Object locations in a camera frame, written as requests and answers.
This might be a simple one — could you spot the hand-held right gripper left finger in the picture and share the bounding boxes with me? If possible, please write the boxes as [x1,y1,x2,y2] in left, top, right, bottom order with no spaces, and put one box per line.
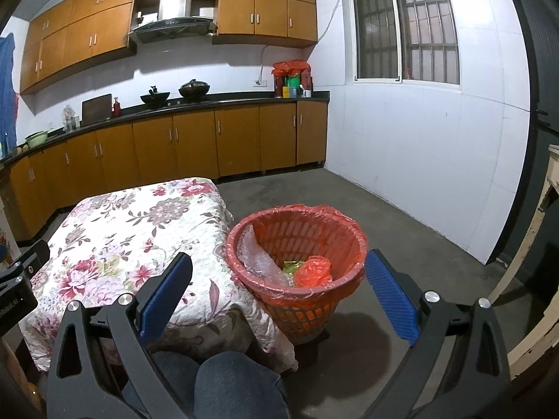
[46,252,195,419]

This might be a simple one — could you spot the white wall cable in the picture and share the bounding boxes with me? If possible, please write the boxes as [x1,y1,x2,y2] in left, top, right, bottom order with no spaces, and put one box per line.
[260,0,350,81]

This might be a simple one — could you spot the cream wooden furniture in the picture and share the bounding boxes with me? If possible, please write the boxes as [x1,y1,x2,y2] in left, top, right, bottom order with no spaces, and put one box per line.
[487,146,559,380]

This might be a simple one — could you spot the barred window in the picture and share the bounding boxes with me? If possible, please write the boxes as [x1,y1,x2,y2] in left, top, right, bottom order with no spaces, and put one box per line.
[348,0,462,92]

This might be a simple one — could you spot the black door frame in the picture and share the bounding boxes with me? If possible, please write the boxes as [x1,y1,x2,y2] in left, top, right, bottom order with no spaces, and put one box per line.
[485,0,559,267]

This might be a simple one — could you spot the black kitchen countertop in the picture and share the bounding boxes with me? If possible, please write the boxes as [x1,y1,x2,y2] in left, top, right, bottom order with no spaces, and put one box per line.
[0,91,330,169]

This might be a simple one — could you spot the red bag on containers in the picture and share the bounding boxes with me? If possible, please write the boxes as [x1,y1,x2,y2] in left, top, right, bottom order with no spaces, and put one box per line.
[271,59,312,79]

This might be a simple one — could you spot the black wok with lid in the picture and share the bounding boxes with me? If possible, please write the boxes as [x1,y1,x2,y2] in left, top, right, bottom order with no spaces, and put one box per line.
[178,79,211,99]

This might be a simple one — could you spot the brown board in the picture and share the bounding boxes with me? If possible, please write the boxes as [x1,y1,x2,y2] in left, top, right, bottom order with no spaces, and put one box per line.
[81,94,113,126]

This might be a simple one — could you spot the red plastic waste basket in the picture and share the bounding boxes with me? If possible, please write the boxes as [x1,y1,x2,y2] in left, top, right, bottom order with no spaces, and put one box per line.
[226,204,368,345]

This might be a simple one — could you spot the person's leg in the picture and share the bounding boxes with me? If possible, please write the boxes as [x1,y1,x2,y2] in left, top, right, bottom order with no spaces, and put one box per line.
[194,353,291,419]
[122,351,204,419]

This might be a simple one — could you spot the person's left leg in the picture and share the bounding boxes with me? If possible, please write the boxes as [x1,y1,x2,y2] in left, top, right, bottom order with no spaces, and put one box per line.
[122,351,204,419]

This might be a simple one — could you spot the green snack wrapper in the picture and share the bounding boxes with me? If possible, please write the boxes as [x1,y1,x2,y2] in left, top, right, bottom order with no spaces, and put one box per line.
[282,260,306,286]

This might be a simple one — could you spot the floral tablecloth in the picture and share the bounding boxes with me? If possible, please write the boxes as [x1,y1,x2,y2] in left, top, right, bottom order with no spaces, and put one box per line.
[18,177,300,374]

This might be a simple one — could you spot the wooden base cabinets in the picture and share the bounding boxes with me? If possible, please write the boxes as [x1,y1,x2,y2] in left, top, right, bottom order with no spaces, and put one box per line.
[9,100,328,243]

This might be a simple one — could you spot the red plastic bag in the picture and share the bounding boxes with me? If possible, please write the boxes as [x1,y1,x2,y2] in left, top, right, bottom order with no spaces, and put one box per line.
[293,255,333,289]

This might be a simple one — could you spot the wooden wall cabinets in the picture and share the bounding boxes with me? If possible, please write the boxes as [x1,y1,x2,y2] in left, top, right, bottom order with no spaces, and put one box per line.
[20,0,318,95]

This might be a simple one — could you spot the colourful printed box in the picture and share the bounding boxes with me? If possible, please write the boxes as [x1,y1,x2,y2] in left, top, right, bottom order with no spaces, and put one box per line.
[0,201,20,273]

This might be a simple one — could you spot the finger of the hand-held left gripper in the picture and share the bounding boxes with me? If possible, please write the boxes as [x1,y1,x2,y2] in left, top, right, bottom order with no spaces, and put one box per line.
[0,239,51,280]

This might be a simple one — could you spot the clear bubble wrap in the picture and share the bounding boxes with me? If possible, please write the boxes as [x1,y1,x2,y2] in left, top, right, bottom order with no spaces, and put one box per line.
[238,226,291,289]

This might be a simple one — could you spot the clear jar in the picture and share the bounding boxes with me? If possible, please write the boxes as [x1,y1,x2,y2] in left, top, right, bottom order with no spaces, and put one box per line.
[62,105,81,132]

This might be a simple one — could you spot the range hood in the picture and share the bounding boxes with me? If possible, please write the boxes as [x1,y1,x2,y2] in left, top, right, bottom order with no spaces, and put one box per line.
[128,0,218,44]

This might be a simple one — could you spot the person's right leg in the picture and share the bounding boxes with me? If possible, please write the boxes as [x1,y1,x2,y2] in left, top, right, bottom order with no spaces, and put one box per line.
[194,353,291,419]

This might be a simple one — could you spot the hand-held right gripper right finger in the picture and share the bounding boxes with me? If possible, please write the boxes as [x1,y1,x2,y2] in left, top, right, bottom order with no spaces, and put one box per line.
[362,249,513,419]

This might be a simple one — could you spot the blue hanging cloth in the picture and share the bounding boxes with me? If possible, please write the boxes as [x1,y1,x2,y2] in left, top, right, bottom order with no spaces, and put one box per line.
[0,32,18,160]

